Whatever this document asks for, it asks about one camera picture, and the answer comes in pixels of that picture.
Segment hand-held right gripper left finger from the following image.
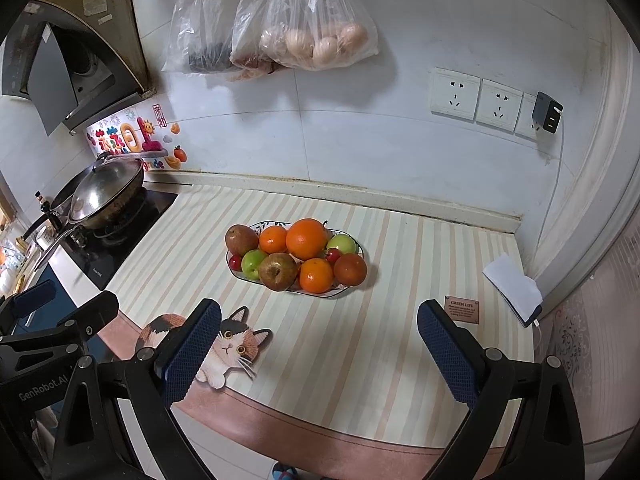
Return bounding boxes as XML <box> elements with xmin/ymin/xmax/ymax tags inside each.
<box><xmin>50</xmin><ymin>298</ymin><xmax>222</xmax><ymax>480</ymax></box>

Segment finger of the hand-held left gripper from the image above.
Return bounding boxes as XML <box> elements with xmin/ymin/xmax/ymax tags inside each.
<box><xmin>0</xmin><ymin>280</ymin><xmax>57</xmax><ymax>336</ymax></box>
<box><xmin>0</xmin><ymin>290</ymin><xmax>121</xmax><ymax>358</ymax></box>

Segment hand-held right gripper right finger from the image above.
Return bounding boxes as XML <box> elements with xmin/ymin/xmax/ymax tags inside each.
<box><xmin>417</xmin><ymin>299</ymin><xmax>586</xmax><ymax>480</ymax></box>

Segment floral oval plate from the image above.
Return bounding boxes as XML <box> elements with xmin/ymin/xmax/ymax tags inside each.
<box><xmin>226</xmin><ymin>220</ymin><xmax>367</xmax><ymax>300</ymax></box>

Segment red and green apple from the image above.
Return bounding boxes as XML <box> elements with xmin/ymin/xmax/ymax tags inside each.
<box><xmin>225</xmin><ymin>224</ymin><xmax>260</xmax><ymax>257</ymax></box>

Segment dark red round fruit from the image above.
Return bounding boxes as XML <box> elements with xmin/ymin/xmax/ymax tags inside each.
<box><xmin>333</xmin><ymin>253</ymin><xmax>368</xmax><ymax>287</ymax></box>

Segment small orange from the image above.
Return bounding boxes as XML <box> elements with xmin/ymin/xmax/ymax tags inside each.
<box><xmin>298</xmin><ymin>257</ymin><xmax>335</xmax><ymax>294</ymax></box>
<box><xmin>258</xmin><ymin>225</ymin><xmax>289</xmax><ymax>255</ymax></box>

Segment brown mat label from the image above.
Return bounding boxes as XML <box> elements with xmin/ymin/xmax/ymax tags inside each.
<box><xmin>444</xmin><ymin>296</ymin><xmax>481</xmax><ymax>324</ymax></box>

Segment striped cat mat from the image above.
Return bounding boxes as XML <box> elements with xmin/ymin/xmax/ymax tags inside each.
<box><xmin>97</xmin><ymin>182</ymin><xmax>536</xmax><ymax>476</ymax></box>

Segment white folded paper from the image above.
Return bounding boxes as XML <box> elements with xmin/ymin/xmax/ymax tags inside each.
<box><xmin>482</xmin><ymin>254</ymin><xmax>543</xmax><ymax>321</ymax></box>

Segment dark wok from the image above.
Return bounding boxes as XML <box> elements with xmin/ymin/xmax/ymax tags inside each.
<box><xmin>50</xmin><ymin>157</ymin><xmax>148</xmax><ymax>232</ymax></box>

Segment black glass stove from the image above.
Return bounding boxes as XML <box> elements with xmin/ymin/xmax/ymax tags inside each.
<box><xmin>60</xmin><ymin>187</ymin><xmax>179</xmax><ymax>291</ymax></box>

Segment steel wok lid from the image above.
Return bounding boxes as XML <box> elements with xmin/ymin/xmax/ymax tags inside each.
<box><xmin>67</xmin><ymin>157</ymin><xmax>144</xmax><ymax>223</ymax></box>

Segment large orange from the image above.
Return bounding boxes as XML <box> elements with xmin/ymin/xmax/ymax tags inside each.
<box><xmin>285</xmin><ymin>218</ymin><xmax>328</xmax><ymax>261</ymax></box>

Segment range hood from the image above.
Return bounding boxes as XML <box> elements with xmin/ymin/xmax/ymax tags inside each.
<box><xmin>0</xmin><ymin>0</ymin><xmax>151</xmax><ymax>136</ymax></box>

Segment grey plug charger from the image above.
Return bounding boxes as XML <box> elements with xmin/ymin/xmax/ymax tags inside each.
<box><xmin>531</xmin><ymin>91</ymin><xmax>564</xmax><ymax>135</ymax></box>

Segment clear bag of dark food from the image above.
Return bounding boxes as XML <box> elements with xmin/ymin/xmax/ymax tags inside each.
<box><xmin>161</xmin><ymin>0</ymin><xmax>241</xmax><ymax>75</ymax></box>

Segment clear bag of red food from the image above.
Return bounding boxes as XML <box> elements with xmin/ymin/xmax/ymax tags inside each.
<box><xmin>229</xmin><ymin>0</ymin><xmax>281</xmax><ymax>82</ymax></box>

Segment clear bag of eggs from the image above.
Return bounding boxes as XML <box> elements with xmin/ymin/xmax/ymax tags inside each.
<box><xmin>257</xmin><ymin>0</ymin><xmax>379</xmax><ymax>72</ymax></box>

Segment colourful wall stickers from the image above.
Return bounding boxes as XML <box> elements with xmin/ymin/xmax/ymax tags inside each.
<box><xmin>85</xmin><ymin>102</ymin><xmax>188</xmax><ymax>173</ymax></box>

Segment white charger cable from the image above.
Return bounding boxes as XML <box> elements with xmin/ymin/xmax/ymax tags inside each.
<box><xmin>535</xmin><ymin>119</ymin><xmax>567</xmax><ymax>261</ymax></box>

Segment white wall socket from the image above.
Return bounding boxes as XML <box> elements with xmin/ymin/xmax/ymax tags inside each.
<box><xmin>430</xmin><ymin>67</ymin><xmax>481</xmax><ymax>121</ymax></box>
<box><xmin>475</xmin><ymin>79</ymin><xmax>523</xmax><ymax>133</ymax></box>
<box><xmin>514</xmin><ymin>92</ymin><xmax>543</xmax><ymax>141</ymax></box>

